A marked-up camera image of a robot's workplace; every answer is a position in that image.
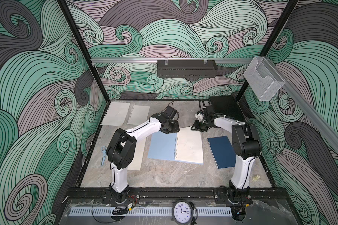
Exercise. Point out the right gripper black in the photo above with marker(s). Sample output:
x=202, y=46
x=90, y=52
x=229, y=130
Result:
x=195, y=127

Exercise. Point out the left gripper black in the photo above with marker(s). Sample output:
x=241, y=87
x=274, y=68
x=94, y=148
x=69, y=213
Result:
x=176, y=129

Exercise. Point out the light blue spiral notebook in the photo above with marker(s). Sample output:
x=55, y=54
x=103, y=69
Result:
x=184, y=146

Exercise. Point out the dark blue spiral notebook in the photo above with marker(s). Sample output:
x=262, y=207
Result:
x=222, y=152

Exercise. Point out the torn lined paper page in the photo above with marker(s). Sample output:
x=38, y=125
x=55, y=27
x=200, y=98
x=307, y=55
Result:
x=116, y=114

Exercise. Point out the cream lined spiral notebook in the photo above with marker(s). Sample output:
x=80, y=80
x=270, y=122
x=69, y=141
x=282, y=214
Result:
x=135, y=165

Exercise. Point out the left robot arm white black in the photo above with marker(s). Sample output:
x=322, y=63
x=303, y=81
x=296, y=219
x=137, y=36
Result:
x=121, y=148

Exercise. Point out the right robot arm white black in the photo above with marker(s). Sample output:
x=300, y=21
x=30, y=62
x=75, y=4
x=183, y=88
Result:
x=247, y=147

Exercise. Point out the black hard case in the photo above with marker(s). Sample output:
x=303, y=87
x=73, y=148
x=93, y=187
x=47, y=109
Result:
x=228, y=106

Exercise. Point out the light blue scissors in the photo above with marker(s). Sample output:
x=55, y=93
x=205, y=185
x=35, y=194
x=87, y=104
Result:
x=103, y=150

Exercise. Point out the small yellowish object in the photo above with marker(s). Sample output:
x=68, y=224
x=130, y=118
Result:
x=256, y=177

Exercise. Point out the round white clock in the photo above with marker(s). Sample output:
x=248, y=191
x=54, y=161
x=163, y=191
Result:
x=182, y=212

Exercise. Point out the black wall tray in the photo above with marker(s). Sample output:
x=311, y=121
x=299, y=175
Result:
x=186, y=69

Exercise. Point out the clear acrylic wall holder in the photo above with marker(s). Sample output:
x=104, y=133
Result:
x=264, y=78

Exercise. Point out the aluminium rail back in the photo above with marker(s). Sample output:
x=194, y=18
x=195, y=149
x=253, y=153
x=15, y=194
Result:
x=155, y=60

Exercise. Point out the aluminium rail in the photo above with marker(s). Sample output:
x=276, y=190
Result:
x=155, y=60
x=296, y=85

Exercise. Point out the white slotted cable duct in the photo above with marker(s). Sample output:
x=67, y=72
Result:
x=150, y=211

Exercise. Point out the aluminium rail right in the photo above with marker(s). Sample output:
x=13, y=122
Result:
x=296, y=85

